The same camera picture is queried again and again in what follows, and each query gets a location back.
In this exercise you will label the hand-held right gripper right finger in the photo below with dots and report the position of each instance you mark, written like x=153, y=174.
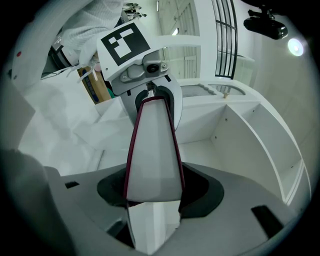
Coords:
x=237, y=225

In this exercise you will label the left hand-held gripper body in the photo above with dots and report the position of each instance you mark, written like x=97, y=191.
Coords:
x=120, y=50

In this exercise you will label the white desk with shelf hutch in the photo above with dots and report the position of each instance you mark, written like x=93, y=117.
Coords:
x=62, y=130

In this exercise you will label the black metal grille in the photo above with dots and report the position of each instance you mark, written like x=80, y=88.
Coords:
x=235, y=45

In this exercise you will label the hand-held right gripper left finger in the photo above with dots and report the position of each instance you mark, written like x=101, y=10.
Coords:
x=85, y=195

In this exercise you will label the dark red hardcover book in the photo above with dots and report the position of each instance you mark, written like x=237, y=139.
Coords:
x=155, y=150

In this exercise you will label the round bright lamp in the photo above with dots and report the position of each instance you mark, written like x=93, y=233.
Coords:
x=295, y=46

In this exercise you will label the large brown cardboard box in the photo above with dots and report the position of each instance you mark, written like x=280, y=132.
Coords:
x=100, y=92

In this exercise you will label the black mounted camera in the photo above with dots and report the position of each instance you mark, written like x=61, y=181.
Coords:
x=267, y=27

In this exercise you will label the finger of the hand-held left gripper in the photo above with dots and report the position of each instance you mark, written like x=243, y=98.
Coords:
x=130, y=106
x=178, y=105

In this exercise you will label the white shelf unit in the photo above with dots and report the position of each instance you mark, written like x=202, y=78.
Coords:
x=237, y=160

